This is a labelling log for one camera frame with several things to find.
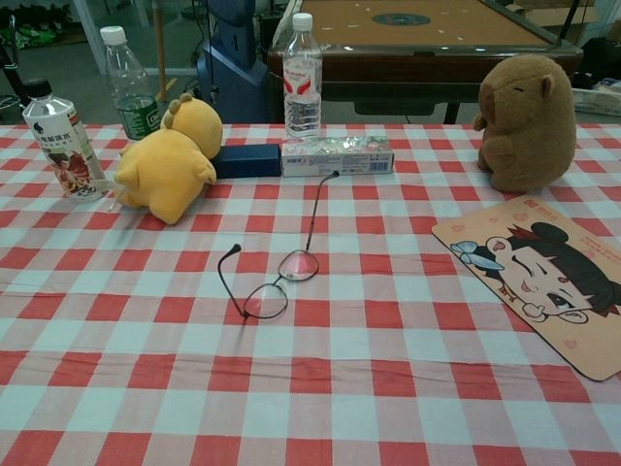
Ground thin black metal eyeglasses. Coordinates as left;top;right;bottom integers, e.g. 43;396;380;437
216;170;341;320

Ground white blue toothpaste box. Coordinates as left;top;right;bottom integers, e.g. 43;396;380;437
280;135;394;179

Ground dark blue rectangular box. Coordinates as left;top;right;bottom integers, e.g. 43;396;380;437
213;143;282;180

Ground red label clear water bottle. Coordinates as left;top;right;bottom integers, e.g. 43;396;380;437
282;13;324;141

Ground yellow plush dinosaur toy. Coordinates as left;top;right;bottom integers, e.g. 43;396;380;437
113;92;225;225

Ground blue machine stand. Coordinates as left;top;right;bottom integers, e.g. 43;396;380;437
196;0;269;124

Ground brown wooden game table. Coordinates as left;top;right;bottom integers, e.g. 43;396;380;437
267;0;585;125

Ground green label clear water bottle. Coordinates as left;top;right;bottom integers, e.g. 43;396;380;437
99;25;161;143

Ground cartoon girl mouse pad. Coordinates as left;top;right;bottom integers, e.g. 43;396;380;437
431;194;621;383

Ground brown capybara plush toy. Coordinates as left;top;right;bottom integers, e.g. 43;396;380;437
473;53;576;192

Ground black cap illustrated label bottle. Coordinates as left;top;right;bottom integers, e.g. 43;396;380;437
21;79;111;204

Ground white plastic basket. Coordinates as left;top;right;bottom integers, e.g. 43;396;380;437
572;86;621;117

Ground wooden stick handle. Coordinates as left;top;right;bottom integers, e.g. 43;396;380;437
152;0;169;105

